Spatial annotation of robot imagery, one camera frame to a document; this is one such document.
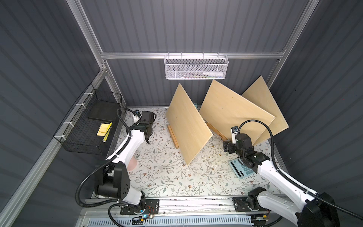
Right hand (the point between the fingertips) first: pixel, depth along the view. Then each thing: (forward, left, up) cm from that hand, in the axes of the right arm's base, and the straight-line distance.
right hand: (234, 139), depth 83 cm
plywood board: (+32, -21, +9) cm, 39 cm away
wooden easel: (+8, +38, -9) cm, 40 cm away
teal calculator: (-15, -4, -12) cm, 19 cm away
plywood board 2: (+20, +4, +5) cm, 21 cm away
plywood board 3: (+2, +26, +5) cm, 27 cm away
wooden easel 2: (+7, +3, -10) cm, 13 cm away
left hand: (+4, +58, +4) cm, 58 cm away
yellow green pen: (-8, +69, +14) cm, 71 cm away
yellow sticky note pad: (-2, +73, +12) cm, 74 cm away
